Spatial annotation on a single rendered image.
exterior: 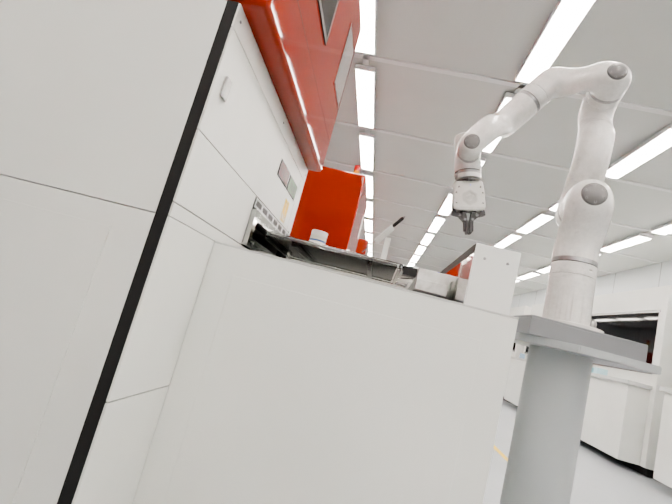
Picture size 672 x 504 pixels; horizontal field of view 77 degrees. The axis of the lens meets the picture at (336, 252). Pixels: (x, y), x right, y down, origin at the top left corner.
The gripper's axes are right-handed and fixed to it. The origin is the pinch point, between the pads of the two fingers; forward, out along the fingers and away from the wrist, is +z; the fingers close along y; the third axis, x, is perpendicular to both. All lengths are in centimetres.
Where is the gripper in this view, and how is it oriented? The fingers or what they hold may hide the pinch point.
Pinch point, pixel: (468, 228)
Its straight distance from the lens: 142.2
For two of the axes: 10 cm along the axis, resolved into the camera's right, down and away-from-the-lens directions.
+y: 10.0, 0.3, -0.9
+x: 0.8, 1.8, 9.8
